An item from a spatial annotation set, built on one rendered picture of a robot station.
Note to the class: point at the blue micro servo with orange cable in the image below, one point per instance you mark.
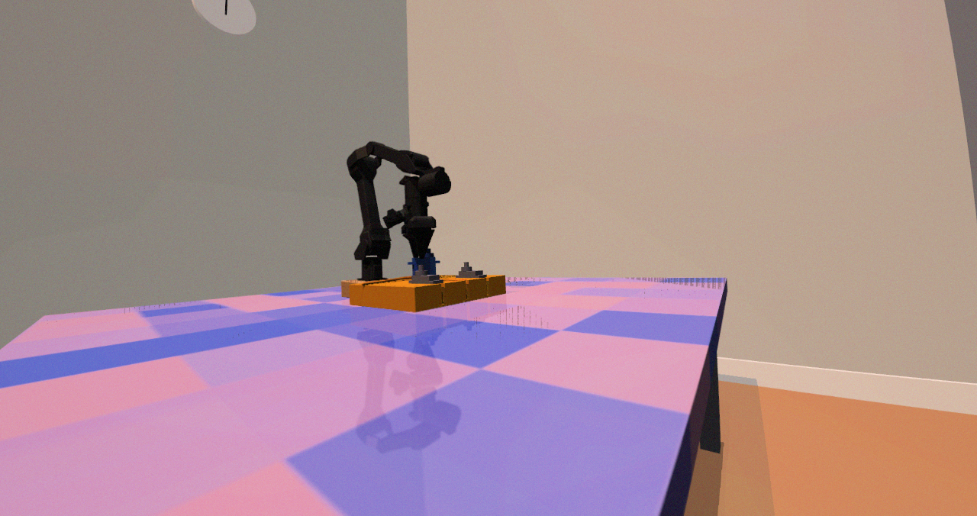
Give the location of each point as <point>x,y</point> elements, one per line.
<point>428,261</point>

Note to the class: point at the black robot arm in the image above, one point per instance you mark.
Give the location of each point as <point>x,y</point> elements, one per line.
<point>375,239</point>

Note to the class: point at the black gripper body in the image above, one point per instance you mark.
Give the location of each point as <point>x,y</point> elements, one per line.
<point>417,210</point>

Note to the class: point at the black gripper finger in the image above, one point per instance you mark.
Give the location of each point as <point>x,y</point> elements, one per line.
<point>412,243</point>
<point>422,239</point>

